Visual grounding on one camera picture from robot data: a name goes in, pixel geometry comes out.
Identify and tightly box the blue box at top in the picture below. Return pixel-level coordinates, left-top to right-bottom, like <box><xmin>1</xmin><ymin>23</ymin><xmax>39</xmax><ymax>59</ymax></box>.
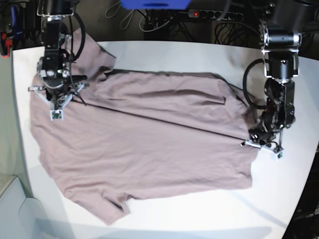
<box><xmin>121</xmin><ymin>0</ymin><xmax>190</xmax><ymax>10</ymax></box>

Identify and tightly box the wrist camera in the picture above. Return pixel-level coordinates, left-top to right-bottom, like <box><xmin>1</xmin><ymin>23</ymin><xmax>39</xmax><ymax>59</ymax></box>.
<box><xmin>271</xmin><ymin>150</ymin><xmax>284</xmax><ymax>162</ymax></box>
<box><xmin>50</xmin><ymin>110</ymin><xmax>64</xmax><ymax>121</ymax></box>

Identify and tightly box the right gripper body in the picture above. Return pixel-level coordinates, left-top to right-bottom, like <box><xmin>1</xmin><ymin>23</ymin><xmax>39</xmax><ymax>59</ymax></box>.
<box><xmin>28</xmin><ymin>82</ymin><xmax>89</xmax><ymax>111</ymax></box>

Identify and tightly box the mauve t-shirt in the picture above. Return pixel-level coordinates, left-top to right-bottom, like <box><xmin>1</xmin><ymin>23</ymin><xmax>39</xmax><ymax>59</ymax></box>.
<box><xmin>30</xmin><ymin>37</ymin><xmax>258</xmax><ymax>224</ymax></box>

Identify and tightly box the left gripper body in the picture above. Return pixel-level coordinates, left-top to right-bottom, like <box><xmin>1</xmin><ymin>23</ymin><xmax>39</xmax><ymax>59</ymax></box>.
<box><xmin>240</xmin><ymin>133</ymin><xmax>284</xmax><ymax>153</ymax></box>

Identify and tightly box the black power strip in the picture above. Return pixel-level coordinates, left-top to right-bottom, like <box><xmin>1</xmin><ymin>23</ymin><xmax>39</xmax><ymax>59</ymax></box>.
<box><xmin>187</xmin><ymin>9</ymin><xmax>244</xmax><ymax>21</ymax></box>

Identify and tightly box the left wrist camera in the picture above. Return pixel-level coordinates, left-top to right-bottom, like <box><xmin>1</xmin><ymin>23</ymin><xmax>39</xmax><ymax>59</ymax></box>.
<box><xmin>271</xmin><ymin>150</ymin><xmax>284</xmax><ymax>162</ymax></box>

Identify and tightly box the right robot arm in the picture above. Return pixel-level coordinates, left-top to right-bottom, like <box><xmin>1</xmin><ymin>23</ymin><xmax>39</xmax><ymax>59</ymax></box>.
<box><xmin>29</xmin><ymin>0</ymin><xmax>87</xmax><ymax>118</ymax></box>

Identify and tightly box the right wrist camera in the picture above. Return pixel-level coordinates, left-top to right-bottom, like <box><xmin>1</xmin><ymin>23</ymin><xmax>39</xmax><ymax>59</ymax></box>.
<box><xmin>50</xmin><ymin>110</ymin><xmax>64</xmax><ymax>121</ymax></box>

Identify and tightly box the grey side table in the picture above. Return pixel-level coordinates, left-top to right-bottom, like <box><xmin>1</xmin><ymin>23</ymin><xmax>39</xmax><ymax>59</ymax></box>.
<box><xmin>0</xmin><ymin>176</ymin><xmax>58</xmax><ymax>239</ymax></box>

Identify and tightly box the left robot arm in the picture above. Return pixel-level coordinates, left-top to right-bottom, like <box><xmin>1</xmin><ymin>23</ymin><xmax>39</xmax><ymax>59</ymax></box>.
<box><xmin>243</xmin><ymin>0</ymin><xmax>319</xmax><ymax>157</ymax></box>

